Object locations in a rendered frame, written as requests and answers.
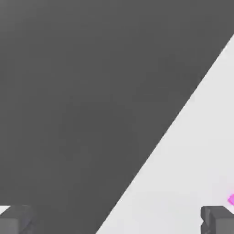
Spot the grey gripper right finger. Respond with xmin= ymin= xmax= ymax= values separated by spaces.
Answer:
xmin=200 ymin=206 xmax=234 ymax=234

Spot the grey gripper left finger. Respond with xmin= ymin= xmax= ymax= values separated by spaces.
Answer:
xmin=0 ymin=205 xmax=34 ymax=234

